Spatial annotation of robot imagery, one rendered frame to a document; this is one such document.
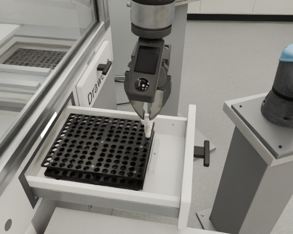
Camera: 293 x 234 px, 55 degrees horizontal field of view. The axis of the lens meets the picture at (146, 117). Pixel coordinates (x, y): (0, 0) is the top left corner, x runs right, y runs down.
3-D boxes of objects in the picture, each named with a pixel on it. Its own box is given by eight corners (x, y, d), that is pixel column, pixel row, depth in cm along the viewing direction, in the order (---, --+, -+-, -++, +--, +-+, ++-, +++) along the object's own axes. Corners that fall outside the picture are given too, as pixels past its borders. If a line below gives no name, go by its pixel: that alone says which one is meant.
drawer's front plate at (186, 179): (191, 134, 80) (196, 103, 73) (185, 232, 58) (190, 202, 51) (185, 133, 80) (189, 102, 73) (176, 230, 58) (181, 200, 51)
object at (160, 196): (185, 133, 78) (187, 117, 74) (177, 219, 59) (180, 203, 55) (47, 118, 83) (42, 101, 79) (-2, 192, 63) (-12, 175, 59)
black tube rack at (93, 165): (154, 139, 75) (154, 122, 71) (143, 196, 62) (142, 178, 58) (74, 130, 78) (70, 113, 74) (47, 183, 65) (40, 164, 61)
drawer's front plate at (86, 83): (111, 67, 107) (109, 40, 100) (87, 116, 85) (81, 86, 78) (107, 67, 107) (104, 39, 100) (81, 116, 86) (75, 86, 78)
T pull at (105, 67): (111, 63, 93) (111, 60, 93) (105, 75, 88) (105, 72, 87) (101, 62, 94) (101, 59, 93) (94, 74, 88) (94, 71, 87)
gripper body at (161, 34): (170, 69, 61) (175, 14, 53) (166, 93, 54) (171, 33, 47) (135, 66, 62) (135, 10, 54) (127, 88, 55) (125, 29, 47)
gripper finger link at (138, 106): (147, 106, 66) (150, 72, 60) (143, 122, 62) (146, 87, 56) (134, 103, 66) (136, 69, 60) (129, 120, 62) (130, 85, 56)
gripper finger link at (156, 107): (165, 107, 66) (167, 73, 60) (163, 124, 61) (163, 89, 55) (152, 106, 66) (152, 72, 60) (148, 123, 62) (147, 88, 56)
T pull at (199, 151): (209, 143, 66) (209, 139, 65) (209, 168, 60) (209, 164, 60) (193, 141, 66) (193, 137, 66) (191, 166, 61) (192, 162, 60)
